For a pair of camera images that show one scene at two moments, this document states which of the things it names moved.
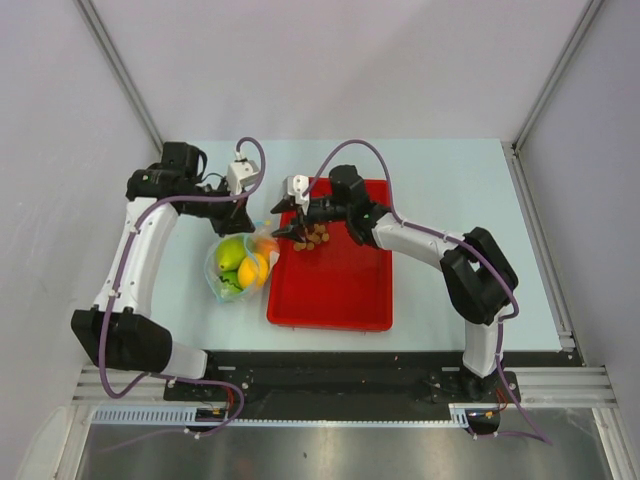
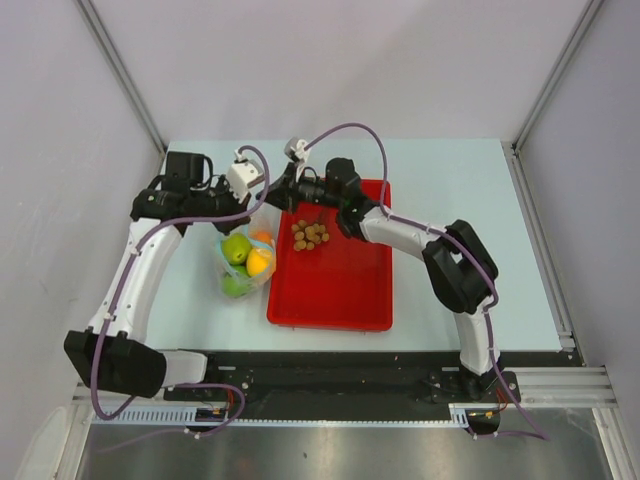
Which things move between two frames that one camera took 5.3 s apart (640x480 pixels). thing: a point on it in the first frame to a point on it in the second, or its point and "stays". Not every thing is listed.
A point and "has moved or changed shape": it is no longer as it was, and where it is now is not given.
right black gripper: x=294 y=232 to x=286 y=192
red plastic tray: x=338 y=283 stays
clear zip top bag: x=237 y=265 has moved or changed shape
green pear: x=230 y=253 has moved or changed shape
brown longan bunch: x=314 y=235 stays
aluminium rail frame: x=588 y=386 stays
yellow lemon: x=253 y=270 has moved or changed shape
